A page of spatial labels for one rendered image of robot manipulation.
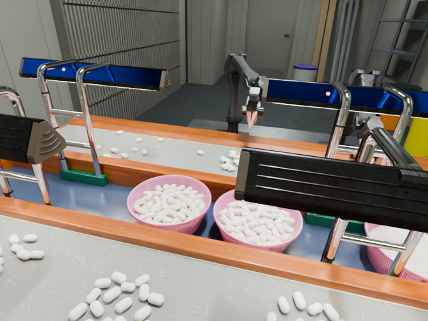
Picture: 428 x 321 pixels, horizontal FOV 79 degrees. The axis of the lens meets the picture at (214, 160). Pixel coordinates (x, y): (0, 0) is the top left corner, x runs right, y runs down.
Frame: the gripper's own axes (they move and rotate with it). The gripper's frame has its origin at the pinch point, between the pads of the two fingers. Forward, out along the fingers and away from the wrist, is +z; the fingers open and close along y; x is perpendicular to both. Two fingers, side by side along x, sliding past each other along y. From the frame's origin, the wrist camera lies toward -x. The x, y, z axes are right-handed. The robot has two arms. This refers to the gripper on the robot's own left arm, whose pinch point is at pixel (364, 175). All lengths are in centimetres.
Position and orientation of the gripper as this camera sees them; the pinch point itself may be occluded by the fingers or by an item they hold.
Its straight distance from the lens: 118.5
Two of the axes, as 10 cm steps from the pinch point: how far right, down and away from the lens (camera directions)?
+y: 9.7, 1.4, -1.8
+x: 1.2, 3.6, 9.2
